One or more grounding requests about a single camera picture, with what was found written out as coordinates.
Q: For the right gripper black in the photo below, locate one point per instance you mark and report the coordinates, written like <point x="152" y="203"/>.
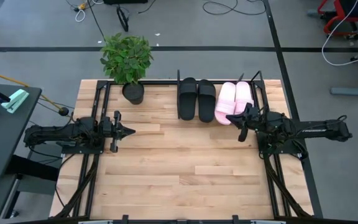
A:
<point x="250" y="119"/>

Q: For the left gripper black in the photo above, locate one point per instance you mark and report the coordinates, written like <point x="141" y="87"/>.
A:
<point x="116" y="130"/>

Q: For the pink rubber slide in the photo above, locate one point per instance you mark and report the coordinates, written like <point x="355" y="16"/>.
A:
<point x="243" y="96"/>
<point x="225" y="104"/>

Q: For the black rubber slide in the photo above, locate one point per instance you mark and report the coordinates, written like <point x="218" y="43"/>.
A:
<point x="187" y="98"/>
<point x="207" y="101"/>

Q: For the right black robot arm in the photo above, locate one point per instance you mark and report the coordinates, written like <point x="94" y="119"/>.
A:
<point x="315" y="130"/>

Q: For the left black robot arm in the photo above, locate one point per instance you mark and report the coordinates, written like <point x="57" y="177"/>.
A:
<point x="57" y="133"/>

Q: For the black round knob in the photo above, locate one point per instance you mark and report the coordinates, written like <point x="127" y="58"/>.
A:
<point x="63" y="111"/>

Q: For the green plant in black pot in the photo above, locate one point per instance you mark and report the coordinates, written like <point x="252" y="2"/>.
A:
<point x="126" y="59"/>

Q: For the mint green stapler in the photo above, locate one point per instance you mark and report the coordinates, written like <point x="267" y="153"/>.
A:
<point x="15" y="100"/>

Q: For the grey desk base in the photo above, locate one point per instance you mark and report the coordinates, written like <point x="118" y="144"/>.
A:
<point x="353" y="91"/>

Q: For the dark desk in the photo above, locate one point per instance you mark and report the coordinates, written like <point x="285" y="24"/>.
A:
<point x="8" y="130"/>

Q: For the red and black cart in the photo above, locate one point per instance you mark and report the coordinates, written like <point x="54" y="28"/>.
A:
<point x="337" y="18"/>

